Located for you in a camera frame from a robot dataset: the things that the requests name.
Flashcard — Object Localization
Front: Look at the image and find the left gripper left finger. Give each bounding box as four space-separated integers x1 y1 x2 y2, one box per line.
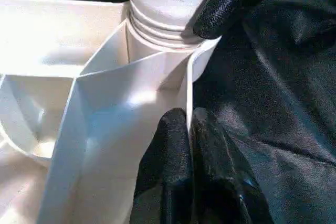
129 107 195 224

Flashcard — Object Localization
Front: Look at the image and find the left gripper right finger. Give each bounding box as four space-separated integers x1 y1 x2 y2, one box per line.
190 106 275 224

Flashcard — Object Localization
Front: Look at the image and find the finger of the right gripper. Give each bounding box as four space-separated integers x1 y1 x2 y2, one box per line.
191 0 288 40

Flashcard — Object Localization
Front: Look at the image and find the white plastic table leg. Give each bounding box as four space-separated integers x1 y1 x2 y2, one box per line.
128 0 224 49

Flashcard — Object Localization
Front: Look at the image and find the white plastic table top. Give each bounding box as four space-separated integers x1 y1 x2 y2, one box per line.
0 0 221 224

